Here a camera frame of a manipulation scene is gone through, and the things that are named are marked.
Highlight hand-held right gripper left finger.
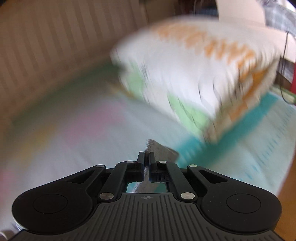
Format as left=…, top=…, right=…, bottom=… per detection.
left=66, top=152, right=145, bottom=201

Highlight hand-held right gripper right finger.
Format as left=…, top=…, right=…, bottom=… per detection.
left=149, top=152, right=228, bottom=201

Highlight grey pants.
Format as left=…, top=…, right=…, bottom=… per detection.
left=135, top=138, right=179, bottom=193

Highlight pastel printed blanket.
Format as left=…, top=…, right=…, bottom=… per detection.
left=0, top=62, right=296, bottom=234

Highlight white floral folded quilt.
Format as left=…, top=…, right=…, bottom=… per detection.
left=110, top=16, right=285, bottom=144

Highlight beige cushion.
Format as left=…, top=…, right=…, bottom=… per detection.
left=215, top=0, right=267, bottom=26

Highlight plaid cloth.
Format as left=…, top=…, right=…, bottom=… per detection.
left=264, top=3, right=296, bottom=36

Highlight black cable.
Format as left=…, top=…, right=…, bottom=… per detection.
left=277, top=30, right=295, bottom=105

